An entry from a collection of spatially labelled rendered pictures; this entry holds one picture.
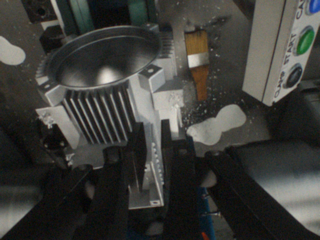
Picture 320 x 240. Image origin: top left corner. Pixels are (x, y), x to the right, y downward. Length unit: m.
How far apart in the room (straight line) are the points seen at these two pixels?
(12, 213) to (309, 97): 0.75
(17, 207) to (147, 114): 0.38
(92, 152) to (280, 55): 0.25
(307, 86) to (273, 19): 0.46
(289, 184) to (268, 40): 0.32
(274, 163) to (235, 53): 0.27
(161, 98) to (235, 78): 0.39
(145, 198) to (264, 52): 0.27
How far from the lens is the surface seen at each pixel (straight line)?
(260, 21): 0.31
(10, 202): 0.61
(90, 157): 0.32
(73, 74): 0.41
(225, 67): 0.64
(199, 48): 0.59
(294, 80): 0.35
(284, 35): 0.30
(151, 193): 0.38
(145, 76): 0.27
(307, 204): 0.56
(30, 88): 0.71
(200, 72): 0.62
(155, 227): 0.70
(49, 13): 0.51
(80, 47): 0.41
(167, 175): 0.16
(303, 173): 0.56
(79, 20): 0.44
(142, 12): 0.42
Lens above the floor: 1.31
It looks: 45 degrees down
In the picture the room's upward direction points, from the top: 176 degrees clockwise
